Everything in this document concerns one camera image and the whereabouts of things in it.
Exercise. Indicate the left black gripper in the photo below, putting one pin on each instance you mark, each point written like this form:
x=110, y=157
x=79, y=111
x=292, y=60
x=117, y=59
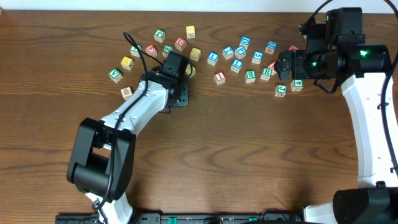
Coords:
x=184, y=95

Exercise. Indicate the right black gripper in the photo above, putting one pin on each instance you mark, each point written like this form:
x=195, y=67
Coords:
x=283, y=65

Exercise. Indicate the green R block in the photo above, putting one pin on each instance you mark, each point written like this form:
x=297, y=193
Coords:
x=266, y=74

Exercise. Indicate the yellow O block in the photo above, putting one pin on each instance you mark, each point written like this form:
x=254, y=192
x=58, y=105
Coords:
x=195, y=54

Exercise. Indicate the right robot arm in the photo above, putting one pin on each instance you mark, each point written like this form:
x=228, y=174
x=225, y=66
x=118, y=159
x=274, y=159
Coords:
x=362, y=73

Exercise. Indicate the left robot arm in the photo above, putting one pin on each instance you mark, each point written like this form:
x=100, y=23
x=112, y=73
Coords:
x=103, y=153

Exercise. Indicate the red M block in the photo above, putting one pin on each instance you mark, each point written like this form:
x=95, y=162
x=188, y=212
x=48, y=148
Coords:
x=293, y=48

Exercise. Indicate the yellow S block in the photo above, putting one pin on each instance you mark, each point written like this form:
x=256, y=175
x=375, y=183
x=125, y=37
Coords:
x=190, y=71

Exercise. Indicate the red U block right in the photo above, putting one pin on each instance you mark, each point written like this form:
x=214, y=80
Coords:
x=272, y=67

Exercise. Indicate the red u block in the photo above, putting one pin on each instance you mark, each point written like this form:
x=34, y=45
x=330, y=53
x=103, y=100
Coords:
x=272, y=67
x=180, y=44

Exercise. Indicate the green 4 block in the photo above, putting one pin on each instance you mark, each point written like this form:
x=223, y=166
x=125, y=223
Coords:
x=297, y=85

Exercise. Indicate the blue D block right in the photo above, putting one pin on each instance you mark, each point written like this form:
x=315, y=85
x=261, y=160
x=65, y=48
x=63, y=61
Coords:
x=270, y=47

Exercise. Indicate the blue d block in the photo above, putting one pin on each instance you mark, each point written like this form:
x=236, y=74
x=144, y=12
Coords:
x=245, y=41
x=270, y=47

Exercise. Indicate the green J block bottom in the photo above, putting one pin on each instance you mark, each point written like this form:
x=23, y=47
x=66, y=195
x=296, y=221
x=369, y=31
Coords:
x=280, y=90

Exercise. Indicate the blue 5 block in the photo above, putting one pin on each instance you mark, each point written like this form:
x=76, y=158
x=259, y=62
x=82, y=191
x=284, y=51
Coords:
x=257, y=57

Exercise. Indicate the green Z block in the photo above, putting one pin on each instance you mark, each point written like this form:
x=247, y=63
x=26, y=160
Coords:
x=166, y=50

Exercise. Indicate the red I block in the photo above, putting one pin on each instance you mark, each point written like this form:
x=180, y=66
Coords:
x=219, y=78

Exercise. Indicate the red U block left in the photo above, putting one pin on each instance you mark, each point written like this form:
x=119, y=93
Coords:
x=180, y=44

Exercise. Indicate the green B block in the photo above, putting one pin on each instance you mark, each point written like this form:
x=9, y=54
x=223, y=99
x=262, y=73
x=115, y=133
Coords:
x=250, y=76

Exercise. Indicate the red E block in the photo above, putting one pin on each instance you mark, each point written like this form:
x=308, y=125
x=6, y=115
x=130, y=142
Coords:
x=151, y=50

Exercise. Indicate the blue L block left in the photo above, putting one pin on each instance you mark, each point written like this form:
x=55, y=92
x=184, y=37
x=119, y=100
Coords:
x=212, y=58

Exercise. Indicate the blue l block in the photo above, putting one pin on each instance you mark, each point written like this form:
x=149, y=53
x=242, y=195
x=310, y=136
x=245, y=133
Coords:
x=236, y=65
x=212, y=58

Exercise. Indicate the plain wooden picture block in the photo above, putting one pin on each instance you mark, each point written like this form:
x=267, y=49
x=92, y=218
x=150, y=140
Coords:
x=127, y=93

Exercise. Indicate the blue D block left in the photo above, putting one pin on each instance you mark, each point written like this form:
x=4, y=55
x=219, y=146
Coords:
x=245, y=41

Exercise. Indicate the blue P block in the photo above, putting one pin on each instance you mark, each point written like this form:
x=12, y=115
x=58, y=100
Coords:
x=240, y=52

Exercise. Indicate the blue L block right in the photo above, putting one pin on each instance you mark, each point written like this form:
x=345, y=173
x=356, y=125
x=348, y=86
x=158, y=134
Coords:
x=236, y=65

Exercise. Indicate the yellow block left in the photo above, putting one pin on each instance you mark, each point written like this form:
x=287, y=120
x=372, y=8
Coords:
x=127, y=63

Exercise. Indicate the green 7 block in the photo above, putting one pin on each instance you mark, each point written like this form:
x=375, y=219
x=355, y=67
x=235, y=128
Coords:
x=135, y=51

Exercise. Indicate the yellow block top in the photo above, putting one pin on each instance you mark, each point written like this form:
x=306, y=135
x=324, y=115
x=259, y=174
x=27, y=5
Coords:
x=190, y=32

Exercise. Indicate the blue 2 block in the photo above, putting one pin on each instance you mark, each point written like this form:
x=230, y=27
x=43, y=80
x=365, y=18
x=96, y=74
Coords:
x=228, y=52

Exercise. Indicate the green V block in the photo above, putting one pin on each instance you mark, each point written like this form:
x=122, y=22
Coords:
x=115, y=75

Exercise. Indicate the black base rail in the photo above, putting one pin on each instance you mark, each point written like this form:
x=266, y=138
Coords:
x=156, y=218

